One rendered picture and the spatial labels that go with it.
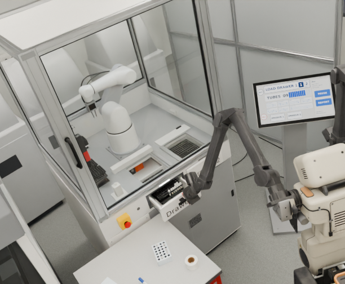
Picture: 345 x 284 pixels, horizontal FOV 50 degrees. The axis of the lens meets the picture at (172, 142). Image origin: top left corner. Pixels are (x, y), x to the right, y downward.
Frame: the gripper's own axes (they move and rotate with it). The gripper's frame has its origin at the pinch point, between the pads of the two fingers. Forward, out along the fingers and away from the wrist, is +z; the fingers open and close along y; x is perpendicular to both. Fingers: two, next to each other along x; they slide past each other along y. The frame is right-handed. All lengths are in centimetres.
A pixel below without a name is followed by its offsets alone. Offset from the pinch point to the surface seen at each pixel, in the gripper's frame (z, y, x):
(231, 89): 109, 82, -156
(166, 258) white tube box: -1.9, -20.4, 31.1
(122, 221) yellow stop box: 8.3, 11.3, 37.9
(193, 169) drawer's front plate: 8.6, 14.4, -18.7
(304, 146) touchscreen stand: 15, -15, -103
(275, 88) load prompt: -14, 26, -93
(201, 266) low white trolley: -8.3, -34.7, 19.2
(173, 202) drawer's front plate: -0.1, 3.2, 8.3
